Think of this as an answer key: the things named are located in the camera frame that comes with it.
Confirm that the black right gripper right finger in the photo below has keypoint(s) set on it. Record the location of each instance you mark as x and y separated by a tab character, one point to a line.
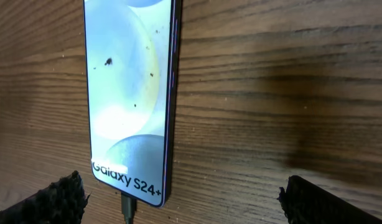
305	203

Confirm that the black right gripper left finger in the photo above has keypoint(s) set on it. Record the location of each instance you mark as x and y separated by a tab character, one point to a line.
62	202

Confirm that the blue Galaxy S24+ smartphone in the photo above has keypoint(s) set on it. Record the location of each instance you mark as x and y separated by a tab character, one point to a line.
132	53

